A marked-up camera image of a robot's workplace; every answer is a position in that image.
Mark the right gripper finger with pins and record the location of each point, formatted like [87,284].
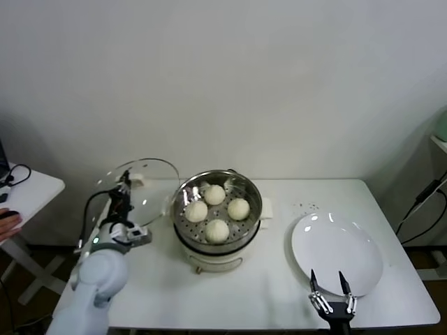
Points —
[319,300]
[350,303]

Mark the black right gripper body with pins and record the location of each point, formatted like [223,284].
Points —
[338,314]

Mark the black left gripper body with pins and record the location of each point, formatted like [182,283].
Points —
[121,209]

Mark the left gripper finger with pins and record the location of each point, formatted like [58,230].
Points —
[126,179]
[118,191]

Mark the white steamed baozi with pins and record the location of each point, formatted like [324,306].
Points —
[238,208]
[214,194]
[216,231]
[196,211]

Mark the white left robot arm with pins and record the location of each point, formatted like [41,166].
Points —
[101,275]

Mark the perforated steel steamer basket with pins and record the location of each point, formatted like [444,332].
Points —
[251,195]

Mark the bare human hand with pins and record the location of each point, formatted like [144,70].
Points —
[7,227]

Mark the white round plate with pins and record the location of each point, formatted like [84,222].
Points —
[335,251]

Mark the white small table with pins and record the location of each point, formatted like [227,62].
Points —
[35,192]

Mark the brown crumb specks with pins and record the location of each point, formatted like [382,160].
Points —
[316,206]

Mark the black computer mouse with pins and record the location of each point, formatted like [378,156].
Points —
[14,212]

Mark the white electric cooker base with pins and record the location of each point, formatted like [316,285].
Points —
[216,263]

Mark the small white adapter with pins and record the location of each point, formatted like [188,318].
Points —
[3,190]

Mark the small black device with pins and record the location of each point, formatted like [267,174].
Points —
[3,198]

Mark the dark laptop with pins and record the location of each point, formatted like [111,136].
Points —
[3,157]

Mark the white shelf board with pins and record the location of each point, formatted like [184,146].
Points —
[440,143]

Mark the pale green container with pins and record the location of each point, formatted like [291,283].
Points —
[443,125]

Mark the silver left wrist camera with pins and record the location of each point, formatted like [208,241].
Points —
[138,234]

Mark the white metal floor frame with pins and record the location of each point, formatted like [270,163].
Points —
[433,275]

